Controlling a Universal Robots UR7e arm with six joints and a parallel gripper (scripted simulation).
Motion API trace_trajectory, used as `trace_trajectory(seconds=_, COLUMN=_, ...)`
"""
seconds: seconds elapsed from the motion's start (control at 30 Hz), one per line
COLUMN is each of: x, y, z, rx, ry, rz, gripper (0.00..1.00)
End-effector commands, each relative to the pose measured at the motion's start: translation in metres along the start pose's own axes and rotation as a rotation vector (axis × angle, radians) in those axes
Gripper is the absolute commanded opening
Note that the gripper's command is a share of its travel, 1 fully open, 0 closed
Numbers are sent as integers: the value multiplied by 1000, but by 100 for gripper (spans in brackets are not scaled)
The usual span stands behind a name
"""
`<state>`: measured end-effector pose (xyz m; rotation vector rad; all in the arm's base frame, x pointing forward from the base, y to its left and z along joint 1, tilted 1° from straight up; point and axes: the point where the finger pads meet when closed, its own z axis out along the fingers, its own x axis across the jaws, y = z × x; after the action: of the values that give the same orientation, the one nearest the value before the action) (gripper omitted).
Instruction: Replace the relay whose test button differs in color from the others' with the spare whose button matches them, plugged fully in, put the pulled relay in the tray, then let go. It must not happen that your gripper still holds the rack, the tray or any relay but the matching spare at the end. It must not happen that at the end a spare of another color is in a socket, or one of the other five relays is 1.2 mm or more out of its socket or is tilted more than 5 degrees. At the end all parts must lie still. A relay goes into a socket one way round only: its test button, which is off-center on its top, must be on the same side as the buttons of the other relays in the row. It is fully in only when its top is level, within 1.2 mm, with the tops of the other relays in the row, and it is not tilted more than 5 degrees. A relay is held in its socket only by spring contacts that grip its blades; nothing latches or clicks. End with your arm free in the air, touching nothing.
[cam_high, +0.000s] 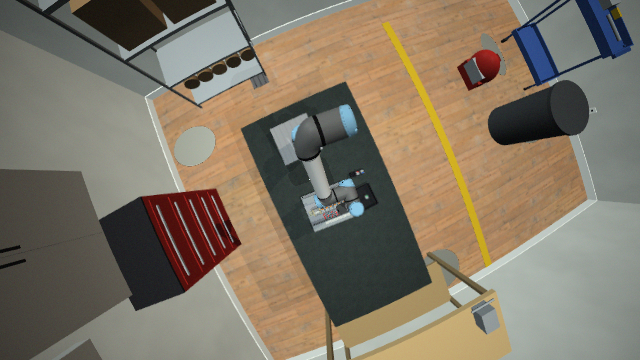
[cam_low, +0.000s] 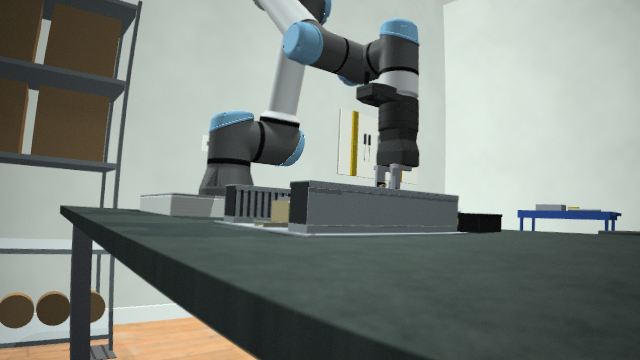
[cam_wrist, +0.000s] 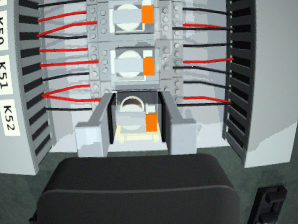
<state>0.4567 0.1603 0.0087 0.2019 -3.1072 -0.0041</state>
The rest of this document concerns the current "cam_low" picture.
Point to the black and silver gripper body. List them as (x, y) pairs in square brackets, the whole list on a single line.
[(398, 120)]

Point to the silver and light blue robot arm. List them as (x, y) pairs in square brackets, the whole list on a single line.
[(236, 140)]

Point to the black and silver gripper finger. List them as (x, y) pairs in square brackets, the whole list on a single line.
[(380, 174), (395, 175)]

